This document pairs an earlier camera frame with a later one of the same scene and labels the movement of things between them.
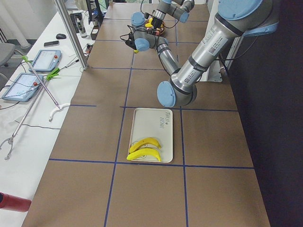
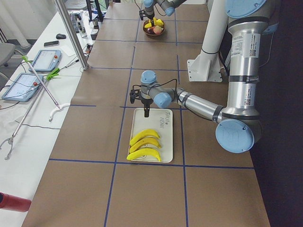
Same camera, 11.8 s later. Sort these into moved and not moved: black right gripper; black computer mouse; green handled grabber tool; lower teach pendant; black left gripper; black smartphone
Moved: black left gripper; black right gripper
Not moved: green handled grabber tool; black computer mouse; black smartphone; lower teach pendant
